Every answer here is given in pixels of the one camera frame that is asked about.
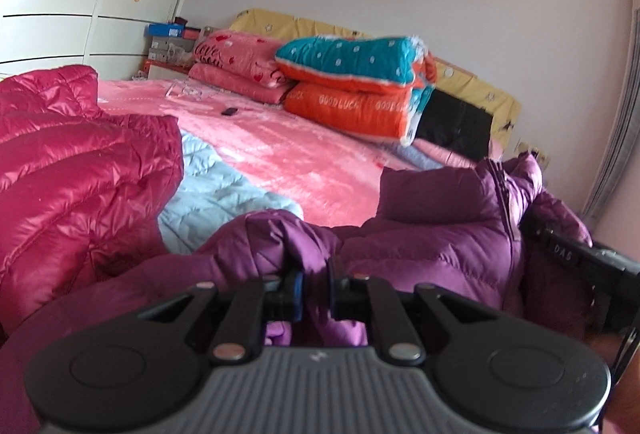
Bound clear plastic bag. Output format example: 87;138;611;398
167;81;221;102

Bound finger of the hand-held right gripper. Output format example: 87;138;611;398
519;207;547;241

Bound blue shoe box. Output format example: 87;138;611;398
145;25;201;40

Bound pink heart pillows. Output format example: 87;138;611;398
187;29;301;105

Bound orange folded quilt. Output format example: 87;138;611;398
282;81;436;147

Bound light blue quilted jacket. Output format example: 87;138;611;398
157;130;306;257

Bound blue-grey folded blanket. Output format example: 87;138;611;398
392;141;451;171

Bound yellow headboard cover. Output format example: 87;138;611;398
229;9;523;150

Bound pink heart-print bed blanket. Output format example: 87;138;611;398
95;76;506;230

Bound grey shoe box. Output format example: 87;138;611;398
150;36;196;65

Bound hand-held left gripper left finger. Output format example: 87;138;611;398
135;271;305;363

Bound grey curtain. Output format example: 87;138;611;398
582;9;640;225

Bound wall socket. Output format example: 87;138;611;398
517;140;551;170

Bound magenta down jacket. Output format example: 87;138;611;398
0;64;186;340

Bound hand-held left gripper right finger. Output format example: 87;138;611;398
326;270;505;363

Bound black cloth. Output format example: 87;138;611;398
415;89;493;160

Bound purple down jacket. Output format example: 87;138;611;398
0;153;608;434

